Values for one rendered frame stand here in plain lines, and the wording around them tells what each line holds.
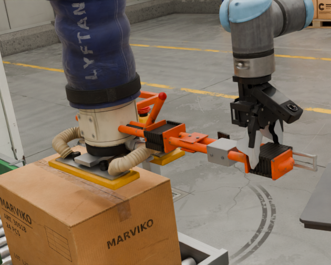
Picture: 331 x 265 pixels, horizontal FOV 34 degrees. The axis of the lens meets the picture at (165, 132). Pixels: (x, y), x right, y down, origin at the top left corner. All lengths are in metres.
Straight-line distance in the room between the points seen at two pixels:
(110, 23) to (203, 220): 2.21
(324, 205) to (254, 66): 0.97
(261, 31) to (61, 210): 0.93
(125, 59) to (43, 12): 10.06
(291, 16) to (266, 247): 2.14
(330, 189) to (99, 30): 1.11
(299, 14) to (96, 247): 0.95
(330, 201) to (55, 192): 0.98
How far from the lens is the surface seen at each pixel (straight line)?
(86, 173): 1.63
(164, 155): 1.66
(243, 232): 3.38
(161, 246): 1.93
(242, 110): 1.24
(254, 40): 1.17
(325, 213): 2.00
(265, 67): 1.19
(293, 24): 1.25
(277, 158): 1.23
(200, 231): 3.42
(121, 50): 1.56
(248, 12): 1.16
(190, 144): 1.40
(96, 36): 1.52
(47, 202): 1.87
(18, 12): 11.33
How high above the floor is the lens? 1.71
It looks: 19 degrees down
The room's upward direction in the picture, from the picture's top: 8 degrees counter-clockwise
